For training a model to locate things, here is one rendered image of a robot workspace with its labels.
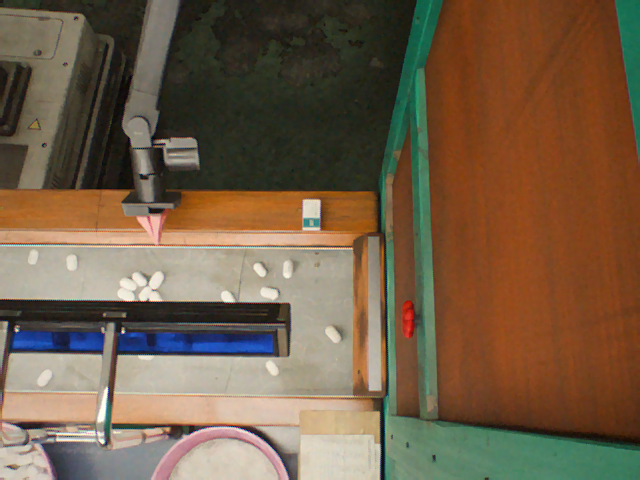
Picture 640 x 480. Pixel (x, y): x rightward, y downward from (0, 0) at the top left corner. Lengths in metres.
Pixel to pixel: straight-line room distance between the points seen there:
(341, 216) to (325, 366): 0.30
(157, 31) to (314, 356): 0.66
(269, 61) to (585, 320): 2.07
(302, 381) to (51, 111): 1.06
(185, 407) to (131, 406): 0.10
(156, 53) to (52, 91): 0.81
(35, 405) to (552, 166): 1.11
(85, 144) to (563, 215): 1.68
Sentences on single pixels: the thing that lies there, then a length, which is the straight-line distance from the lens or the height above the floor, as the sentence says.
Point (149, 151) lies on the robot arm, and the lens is 1.12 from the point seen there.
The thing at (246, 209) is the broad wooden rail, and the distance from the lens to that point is 1.23.
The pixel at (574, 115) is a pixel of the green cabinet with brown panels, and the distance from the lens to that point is 0.31.
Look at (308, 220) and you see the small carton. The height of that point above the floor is 0.78.
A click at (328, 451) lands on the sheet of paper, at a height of 0.78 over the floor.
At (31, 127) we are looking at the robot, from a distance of 1.81.
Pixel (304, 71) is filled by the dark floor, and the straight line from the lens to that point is 2.26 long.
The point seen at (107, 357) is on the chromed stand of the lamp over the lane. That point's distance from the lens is 0.85.
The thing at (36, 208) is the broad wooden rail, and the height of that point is 0.76.
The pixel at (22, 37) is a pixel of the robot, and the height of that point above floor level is 0.47.
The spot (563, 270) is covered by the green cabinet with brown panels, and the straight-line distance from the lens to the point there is 0.31.
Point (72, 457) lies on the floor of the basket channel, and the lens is 1.34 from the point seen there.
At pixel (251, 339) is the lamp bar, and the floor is 1.09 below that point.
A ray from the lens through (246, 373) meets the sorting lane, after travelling 1.18.
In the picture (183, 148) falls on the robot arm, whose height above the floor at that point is 0.92.
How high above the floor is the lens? 1.91
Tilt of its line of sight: 74 degrees down
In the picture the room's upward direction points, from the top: 3 degrees counter-clockwise
